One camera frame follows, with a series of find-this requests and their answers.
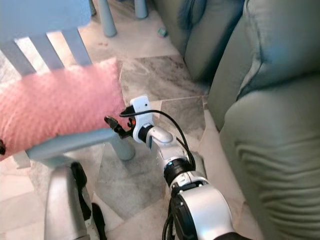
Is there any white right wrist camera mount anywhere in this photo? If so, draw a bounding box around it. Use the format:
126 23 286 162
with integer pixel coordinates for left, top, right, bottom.
130 95 155 143

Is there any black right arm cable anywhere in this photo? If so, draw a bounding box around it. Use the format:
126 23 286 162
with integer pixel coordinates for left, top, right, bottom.
120 109 197 171

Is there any light blue furniture leg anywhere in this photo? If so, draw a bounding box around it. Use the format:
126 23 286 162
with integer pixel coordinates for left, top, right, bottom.
97 0 118 38
134 0 149 20

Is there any grey-green leather sofa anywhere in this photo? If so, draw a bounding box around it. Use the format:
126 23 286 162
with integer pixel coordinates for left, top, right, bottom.
152 0 320 240

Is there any light blue slatted chair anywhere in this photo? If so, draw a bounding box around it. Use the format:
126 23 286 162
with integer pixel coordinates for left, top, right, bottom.
0 0 136 171

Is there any pink dotted plush pillow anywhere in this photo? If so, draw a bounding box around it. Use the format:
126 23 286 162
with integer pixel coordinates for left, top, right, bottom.
0 56 127 162

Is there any silver robot left leg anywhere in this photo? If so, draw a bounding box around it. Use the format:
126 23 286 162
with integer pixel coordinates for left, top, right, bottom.
44 161 107 240

